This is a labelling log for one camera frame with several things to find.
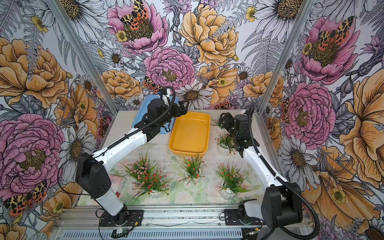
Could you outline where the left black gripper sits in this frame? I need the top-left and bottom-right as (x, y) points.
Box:
(158, 100), (190, 127)

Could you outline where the orange flower potted plant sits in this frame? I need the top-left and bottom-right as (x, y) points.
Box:
(217, 163), (260, 201)
(179, 154), (206, 186)

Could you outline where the pink red potted gypsophila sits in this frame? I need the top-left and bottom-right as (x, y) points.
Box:
(121, 152), (171, 199)

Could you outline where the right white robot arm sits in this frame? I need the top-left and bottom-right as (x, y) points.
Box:
(219, 107), (321, 240)

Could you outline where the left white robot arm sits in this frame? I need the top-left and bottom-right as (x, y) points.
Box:
(75, 87), (188, 227)

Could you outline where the blue lid storage box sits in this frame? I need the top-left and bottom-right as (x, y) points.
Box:
(131, 95), (175, 134)

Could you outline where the yellow plastic tray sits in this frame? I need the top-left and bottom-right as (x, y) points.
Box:
(169, 112), (211, 157)

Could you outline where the pink white paper card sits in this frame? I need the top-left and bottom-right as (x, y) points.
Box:
(109, 175), (126, 195)

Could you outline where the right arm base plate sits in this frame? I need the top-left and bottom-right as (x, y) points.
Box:
(224, 209), (263, 226)

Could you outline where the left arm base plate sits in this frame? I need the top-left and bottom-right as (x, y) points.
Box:
(100, 209), (144, 227)

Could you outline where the right aluminium corner post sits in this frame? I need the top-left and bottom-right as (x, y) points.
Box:
(258, 0), (316, 115)

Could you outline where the aluminium corner post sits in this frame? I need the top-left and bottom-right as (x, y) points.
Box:
(258, 0), (316, 115)
(47, 1), (119, 116)

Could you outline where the aluminium rail frame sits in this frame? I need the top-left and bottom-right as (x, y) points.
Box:
(50, 205), (316, 240)

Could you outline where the left aluminium corner post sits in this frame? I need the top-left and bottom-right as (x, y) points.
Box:
(47, 1), (119, 116)

